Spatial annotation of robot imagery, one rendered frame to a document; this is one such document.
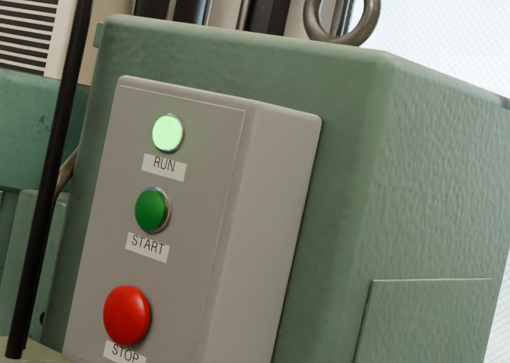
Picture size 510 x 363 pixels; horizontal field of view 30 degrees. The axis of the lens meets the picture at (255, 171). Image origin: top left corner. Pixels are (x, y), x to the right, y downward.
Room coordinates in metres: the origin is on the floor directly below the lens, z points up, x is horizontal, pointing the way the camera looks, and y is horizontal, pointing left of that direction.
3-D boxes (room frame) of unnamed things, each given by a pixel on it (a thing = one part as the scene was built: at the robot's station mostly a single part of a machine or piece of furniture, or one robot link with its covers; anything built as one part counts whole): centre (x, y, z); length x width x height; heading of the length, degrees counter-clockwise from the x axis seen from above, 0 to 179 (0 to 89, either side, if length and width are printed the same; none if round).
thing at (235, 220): (0.50, 0.03, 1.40); 0.10 x 0.06 x 0.16; 53
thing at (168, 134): (0.47, 0.05, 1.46); 0.02 x 0.01 x 0.02; 53
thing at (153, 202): (0.47, 0.05, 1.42); 0.02 x 0.01 x 0.02; 53
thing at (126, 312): (0.47, 0.05, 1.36); 0.03 x 0.01 x 0.03; 53
